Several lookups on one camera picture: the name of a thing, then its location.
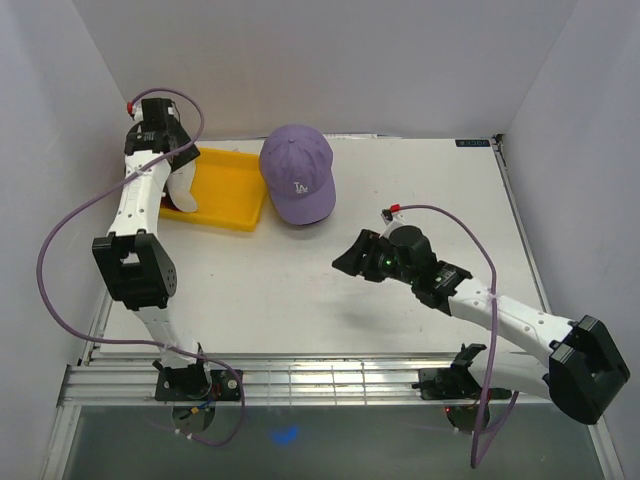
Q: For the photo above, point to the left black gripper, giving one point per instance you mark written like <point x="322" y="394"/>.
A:
<point x="185" y="155"/>

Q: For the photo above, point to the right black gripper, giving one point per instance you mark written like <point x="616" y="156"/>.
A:
<point x="351" y="261"/>

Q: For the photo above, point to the white baseball cap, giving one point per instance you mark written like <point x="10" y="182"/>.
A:
<point x="179" y="185"/>

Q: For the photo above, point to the purple visor cap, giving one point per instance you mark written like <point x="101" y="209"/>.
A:
<point x="296" y="163"/>

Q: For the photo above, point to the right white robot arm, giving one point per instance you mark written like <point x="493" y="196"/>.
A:
<point x="575" y="364"/>

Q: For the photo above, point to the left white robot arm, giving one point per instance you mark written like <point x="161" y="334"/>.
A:
<point x="137" y="270"/>

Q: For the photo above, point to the yellow plastic tray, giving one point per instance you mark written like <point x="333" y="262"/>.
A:
<point x="229" y="190"/>

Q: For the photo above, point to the blue table label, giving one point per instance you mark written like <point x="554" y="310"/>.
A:
<point x="472" y="143"/>

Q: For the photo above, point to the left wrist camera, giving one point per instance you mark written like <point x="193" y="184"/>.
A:
<point x="151" y="109"/>

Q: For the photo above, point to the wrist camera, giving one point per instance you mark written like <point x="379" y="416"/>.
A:
<point x="151" y="109"/>
<point x="393" y="219"/>

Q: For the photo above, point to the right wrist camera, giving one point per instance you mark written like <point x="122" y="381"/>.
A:
<point x="393" y="219"/>

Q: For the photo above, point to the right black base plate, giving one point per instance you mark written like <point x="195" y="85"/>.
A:
<point x="451" y="383"/>

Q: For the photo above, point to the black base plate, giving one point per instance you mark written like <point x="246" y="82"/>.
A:
<point x="216" y="384"/>
<point x="451" y="383"/>

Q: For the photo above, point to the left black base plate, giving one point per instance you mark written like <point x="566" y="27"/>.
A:
<point x="216" y="384"/>

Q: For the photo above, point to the aluminium frame rail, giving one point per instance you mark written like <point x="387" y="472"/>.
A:
<point x="308" y="418"/>

